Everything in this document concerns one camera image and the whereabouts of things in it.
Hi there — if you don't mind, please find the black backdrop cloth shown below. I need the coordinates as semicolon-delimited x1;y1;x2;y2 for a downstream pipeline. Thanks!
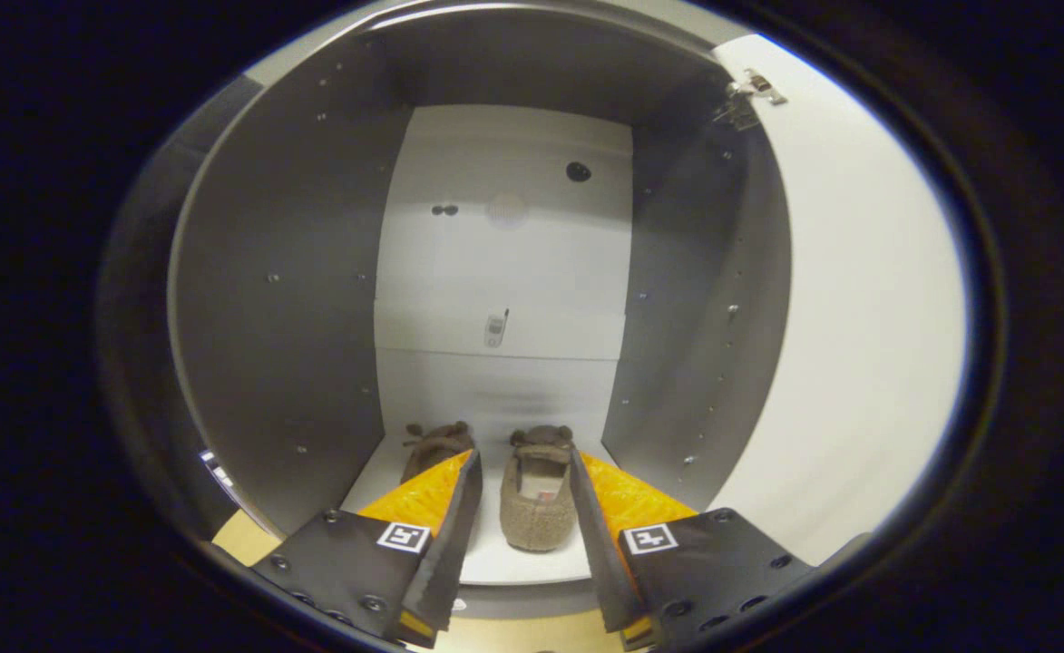
101;73;260;545

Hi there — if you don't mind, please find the metal door hinge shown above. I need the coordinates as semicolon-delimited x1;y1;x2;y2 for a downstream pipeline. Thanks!
713;68;786;130

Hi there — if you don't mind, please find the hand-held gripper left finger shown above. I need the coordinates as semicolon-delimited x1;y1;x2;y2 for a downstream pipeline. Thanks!
250;449;484;649

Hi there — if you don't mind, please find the stack of books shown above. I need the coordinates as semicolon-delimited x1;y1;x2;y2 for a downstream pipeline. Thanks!
200;449;238;492

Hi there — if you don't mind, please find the grey shoe cabinet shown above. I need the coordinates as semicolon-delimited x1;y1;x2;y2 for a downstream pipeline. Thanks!
169;0;796;619

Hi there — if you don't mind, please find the fuzzy brown shoe with bow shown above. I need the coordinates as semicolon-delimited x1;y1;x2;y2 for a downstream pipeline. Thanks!
402;420;476;486
500;424;578;552

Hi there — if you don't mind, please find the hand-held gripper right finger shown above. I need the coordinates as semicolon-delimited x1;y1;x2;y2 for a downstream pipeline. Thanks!
570;446;814;652

